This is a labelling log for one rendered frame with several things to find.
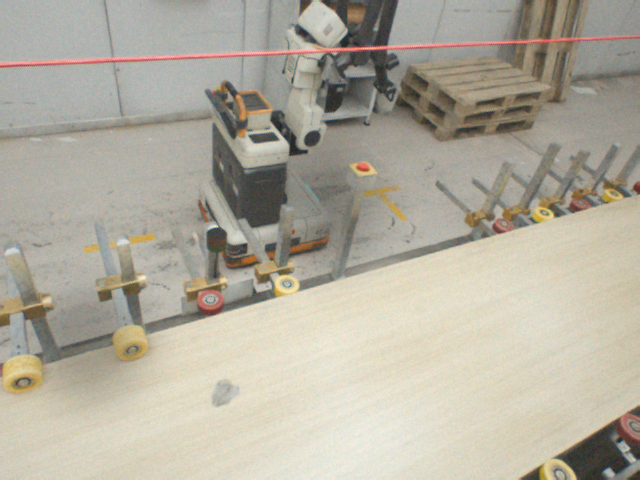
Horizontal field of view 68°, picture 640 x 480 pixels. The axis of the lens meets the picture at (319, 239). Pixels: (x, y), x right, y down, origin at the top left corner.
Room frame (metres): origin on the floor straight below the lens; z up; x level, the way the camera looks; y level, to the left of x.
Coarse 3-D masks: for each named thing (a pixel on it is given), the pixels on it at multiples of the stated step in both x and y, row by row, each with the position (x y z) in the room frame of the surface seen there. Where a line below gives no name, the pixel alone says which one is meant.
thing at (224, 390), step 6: (228, 378) 0.69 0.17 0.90; (216, 384) 0.67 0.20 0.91; (222, 384) 0.67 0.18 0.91; (228, 384) 0.67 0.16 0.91; (234, 384) 0.68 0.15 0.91; (216, 390) 0.65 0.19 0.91; (222, 390) 0.64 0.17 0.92; (228, 390) 0.65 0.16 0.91; (234, 390) 0.66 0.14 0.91; (240, 390) 0.66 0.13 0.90; (216, 396) 0.63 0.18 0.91; (222, 396) 0.64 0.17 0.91; (228, 396) 0.64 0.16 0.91; (234, 396) 0.64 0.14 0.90; (216, 402) 0.61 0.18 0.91; (222, 402) 0.62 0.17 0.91; (228, 402) 0.62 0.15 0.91
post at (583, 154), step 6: (582, 150) 2.05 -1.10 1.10; (588, 150) 2.05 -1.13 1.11; (576, 156) 2.05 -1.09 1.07; (582, 156) 2.03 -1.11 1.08; (588, 156) 2.04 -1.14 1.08; (576, 162) 2.04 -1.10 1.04; (582, 162) 2.04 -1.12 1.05; (570, 168) 2.05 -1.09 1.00; (576, 168) 2.03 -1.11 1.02; (570, 174) 2.04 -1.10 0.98; (576, 174) 2.04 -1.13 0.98; (564, 180) 2.05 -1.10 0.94; (570, 180) 2.03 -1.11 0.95; (564, 186) 2.03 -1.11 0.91; (558, 192) 2.04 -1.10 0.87; (564, 192) 2.03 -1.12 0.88; (558, 198) 2.03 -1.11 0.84; (552, 210) 2.03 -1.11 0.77
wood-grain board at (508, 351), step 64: (448, 256) 1.37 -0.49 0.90; (512, 256) 1.44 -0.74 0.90; (576, 256) 1.52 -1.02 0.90; (256, 320) 0.90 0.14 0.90; (320, 320) 0.95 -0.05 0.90; (384, 320) 1.00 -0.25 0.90; (448, 320) 1.05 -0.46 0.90; (512, 320) 1.10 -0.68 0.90; (576, 320) 1.16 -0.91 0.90; (0, 384) 0.56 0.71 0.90; (64, 384) 0.59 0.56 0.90; (128, 384) 0.62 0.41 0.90; (192, 384) 0.66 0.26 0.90; (256, 384) 0.69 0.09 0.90; (320, 384) 0.73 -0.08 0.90; (384, 384) 0.77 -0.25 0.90; (448, 384) 0.81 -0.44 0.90; (512, 384) 0.85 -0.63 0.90; (576, 384) 0.89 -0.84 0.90; (0, 448) 0.42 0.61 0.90; (64, 448) 0.44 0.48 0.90; (128, 448) 0.47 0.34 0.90; (192, 448) 0.49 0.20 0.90; (256, 448) 0.52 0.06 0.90; (320, 448) 0.55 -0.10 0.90; (384, 448) 0.58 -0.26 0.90; (448, 448) 0.62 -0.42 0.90; (512, 448) 0.65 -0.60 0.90
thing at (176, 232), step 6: (174, 228) 1.28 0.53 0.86; (180, 228) 1.28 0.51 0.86; (174, 234) 1.25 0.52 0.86; (180, 234) 1.25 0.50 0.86; (174, 240) 1.23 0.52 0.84; (180, 240) 1.22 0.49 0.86; (180, 246) 1.19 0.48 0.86; (186, 246) 1.20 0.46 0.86; (180, 252) 1.18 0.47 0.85; (186, 252) 1.17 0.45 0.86; (186, 258) 1.14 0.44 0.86; (192, 258) 1.14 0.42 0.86; (186, 264) 1.11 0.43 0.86; (192, 264) 1.12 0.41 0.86; (192, 270) 1.09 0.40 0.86; (198, 270) 1.09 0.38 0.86; (192, 276) 1.06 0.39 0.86; (198, 276) 1.07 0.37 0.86; (198, 294) 1.00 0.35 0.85
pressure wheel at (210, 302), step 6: (204, 294) 0.96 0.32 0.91; (210, 294) 0.96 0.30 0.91; (216, 294) 0.97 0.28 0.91; (198, 300) 0.93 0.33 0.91; (204, 300) 0.94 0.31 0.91; (210, 300) 0.94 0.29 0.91; (216, 300) 0.95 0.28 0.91; (222, 300) 0.95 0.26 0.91; (198, 306) 0.92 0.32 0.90; (204, 306) 0.91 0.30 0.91; (210, 306) 0.92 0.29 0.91; (216, 306) 0.92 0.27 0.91; (222, 306) 0.94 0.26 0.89; (204, 312) 0.90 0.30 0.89; (210, 312) 0.91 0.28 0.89; (216, 312) 0.91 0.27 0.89
